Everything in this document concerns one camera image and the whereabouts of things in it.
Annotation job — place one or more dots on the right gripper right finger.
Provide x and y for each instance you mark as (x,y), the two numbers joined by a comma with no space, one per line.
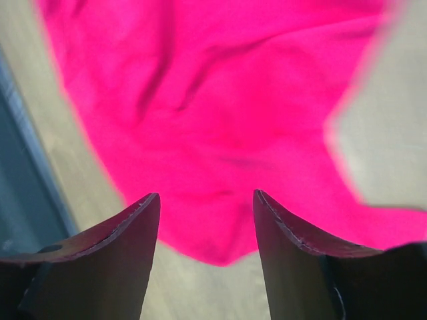
(312,274)

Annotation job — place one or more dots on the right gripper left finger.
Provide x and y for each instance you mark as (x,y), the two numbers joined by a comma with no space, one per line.
(100,273)

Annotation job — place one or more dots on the red t shirt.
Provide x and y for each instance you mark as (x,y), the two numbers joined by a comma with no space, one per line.
(206,101)

